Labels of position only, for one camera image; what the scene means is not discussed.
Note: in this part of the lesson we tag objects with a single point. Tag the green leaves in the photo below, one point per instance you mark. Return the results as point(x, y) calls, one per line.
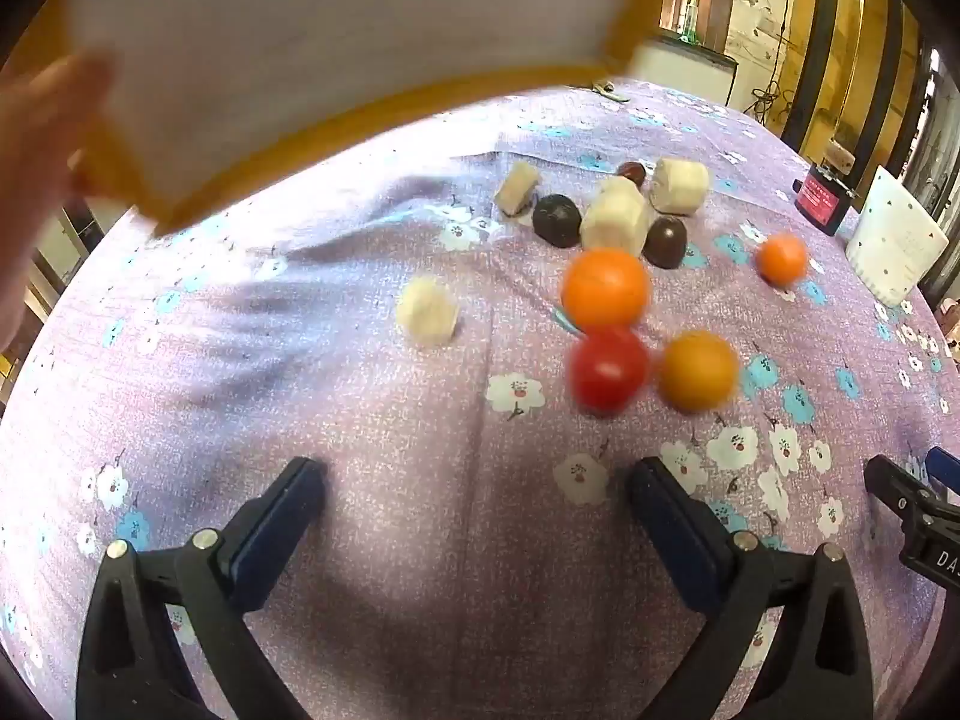
point(607, 88)

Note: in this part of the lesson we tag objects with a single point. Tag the white dotted cup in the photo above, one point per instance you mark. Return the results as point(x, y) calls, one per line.
point(892, 240)

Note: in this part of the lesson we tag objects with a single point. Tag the white cardboard tray yellow rim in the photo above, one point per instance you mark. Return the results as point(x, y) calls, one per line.
point(337, 52)

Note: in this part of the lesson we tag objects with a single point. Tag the purple floral tablecloth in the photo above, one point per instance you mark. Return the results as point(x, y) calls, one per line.
point(375, 427)

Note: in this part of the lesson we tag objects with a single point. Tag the dark purple passion fruit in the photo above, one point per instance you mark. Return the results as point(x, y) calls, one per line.
point(666, 242)
point(556, 220)

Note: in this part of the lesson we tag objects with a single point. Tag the red box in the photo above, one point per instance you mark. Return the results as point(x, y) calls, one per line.
point(821, 199)

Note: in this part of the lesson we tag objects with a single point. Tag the green bottle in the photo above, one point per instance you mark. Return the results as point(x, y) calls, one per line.
point(690, 22)

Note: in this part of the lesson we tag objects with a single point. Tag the large orange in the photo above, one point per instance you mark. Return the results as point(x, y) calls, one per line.
point(606, 289)

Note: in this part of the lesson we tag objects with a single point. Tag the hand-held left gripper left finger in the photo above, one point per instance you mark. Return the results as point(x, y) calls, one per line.
point(277, 525)

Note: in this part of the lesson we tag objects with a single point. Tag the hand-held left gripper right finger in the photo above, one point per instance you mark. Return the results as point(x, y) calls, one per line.
point(675, 532)

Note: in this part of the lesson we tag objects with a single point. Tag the red tomato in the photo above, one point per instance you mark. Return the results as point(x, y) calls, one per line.
point(607, 371)

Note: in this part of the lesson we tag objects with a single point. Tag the dark red passion fruit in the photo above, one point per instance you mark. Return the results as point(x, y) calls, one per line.
point(632, 172)

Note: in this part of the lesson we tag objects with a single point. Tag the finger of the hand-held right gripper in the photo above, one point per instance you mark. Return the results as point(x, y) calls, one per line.
point(892, 484)
point(946, 465)

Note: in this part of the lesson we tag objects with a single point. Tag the golden wooden cabinet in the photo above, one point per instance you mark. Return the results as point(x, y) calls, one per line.
point(862, 52)

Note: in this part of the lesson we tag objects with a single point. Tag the small beige sugarcane piece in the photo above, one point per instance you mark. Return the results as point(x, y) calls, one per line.
point(426, 311)
point(517, 189)

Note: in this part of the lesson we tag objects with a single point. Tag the large beige sugarcane piece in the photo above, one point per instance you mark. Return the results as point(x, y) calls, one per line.
point(679, 186)
point(615, 221)

